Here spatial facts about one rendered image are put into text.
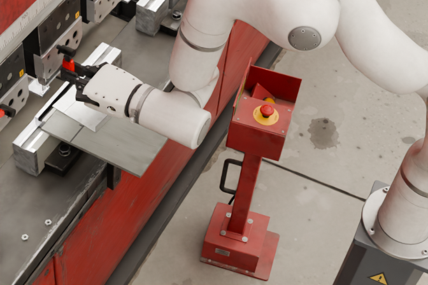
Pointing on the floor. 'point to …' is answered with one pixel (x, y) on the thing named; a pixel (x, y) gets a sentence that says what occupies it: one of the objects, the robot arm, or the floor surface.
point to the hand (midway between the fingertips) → (72, 72)
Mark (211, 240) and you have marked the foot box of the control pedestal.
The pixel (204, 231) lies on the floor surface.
